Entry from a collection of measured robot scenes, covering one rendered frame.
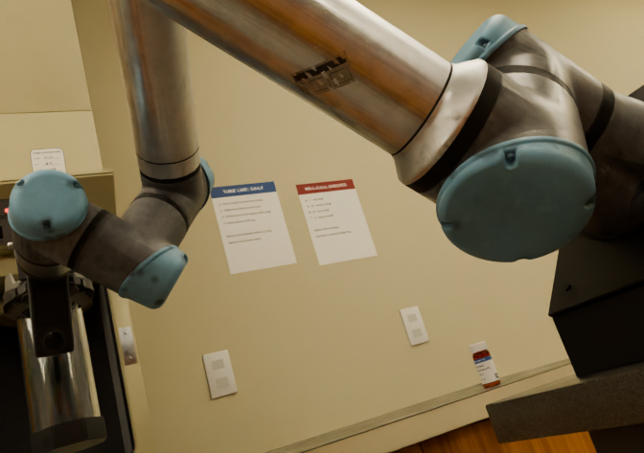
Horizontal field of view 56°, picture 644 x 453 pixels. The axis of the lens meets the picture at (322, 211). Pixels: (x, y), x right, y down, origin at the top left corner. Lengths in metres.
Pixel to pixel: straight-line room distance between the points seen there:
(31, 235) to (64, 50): 0.84
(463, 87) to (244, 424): 1.33
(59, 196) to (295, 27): 0.34
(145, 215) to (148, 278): 0.08
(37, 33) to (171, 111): 0.84
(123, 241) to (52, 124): 0.71
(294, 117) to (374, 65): 1.62
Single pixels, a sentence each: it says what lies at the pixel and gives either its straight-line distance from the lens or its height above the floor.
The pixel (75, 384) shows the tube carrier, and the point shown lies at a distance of 0.94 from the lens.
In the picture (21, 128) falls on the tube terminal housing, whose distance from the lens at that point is 1.36.
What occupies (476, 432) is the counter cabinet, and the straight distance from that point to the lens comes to 1.12.
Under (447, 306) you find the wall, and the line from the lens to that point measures 2.02.
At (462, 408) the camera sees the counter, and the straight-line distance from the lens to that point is 1.07.
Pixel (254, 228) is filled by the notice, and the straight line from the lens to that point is 1.82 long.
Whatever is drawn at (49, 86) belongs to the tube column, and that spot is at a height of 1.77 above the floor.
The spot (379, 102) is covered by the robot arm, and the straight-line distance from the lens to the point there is 0.45.
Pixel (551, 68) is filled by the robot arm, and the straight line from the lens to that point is 0.58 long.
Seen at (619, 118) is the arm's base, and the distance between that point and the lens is 0.64.
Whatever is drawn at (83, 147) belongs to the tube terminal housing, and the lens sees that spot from 1.35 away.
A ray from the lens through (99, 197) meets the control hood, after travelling 1.20.
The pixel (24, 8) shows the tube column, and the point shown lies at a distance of 1.54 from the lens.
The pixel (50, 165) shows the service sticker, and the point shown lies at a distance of 1.32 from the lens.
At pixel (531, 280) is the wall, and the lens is 2.28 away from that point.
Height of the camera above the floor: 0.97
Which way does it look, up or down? 18 degrees up
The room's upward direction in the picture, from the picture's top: 17 degrees counter-clockwise
